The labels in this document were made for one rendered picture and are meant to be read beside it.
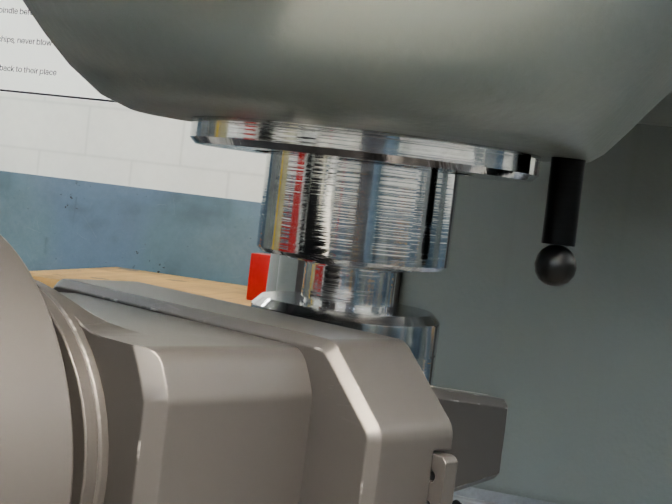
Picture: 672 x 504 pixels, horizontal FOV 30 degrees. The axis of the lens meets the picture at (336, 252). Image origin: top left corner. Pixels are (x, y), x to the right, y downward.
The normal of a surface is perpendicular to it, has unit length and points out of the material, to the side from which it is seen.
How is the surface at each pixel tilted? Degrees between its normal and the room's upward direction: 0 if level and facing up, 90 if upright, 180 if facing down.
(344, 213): 90
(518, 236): 90
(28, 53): 90
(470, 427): 90
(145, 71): 149
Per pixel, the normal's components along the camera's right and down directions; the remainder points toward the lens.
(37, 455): 0.74, -0.07
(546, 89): 0.28, 0.79
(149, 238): -0.33, 0.01
